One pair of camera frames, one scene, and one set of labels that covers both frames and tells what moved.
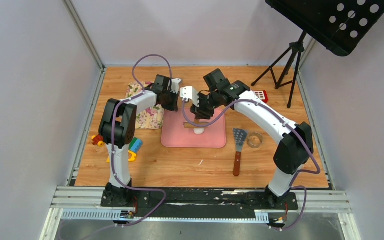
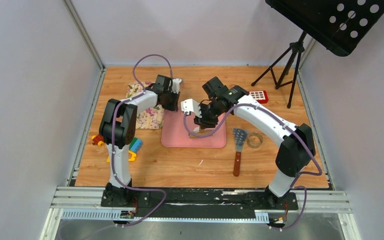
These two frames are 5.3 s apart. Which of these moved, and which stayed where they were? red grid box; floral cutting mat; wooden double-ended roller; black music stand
Moved: wooden double-ended roller
Stayed: floral cutting mat; red grid box; black music stand
